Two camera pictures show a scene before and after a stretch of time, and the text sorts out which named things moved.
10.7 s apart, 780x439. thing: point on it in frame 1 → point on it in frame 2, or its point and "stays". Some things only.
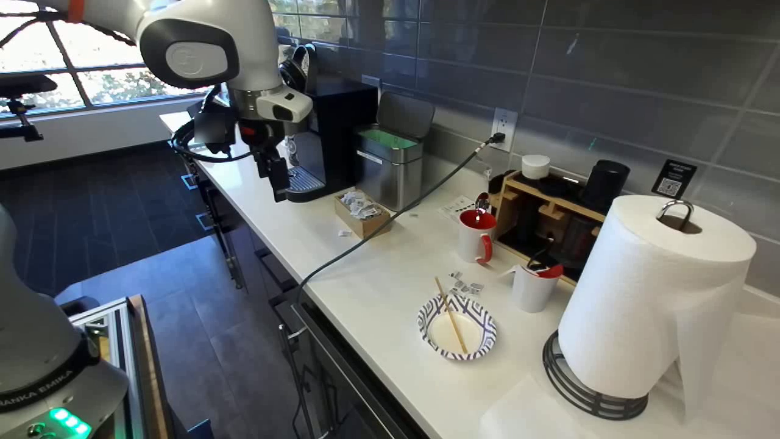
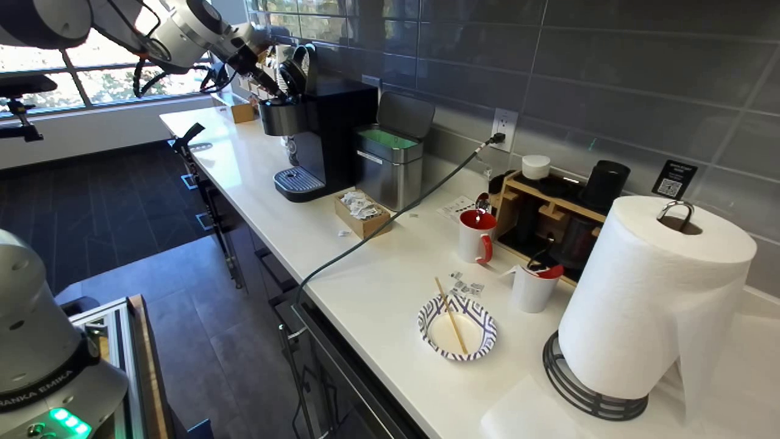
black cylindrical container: [605, 184] stays
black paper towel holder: [593, 397] stays
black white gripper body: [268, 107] → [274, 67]
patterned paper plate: [442, 336] stays
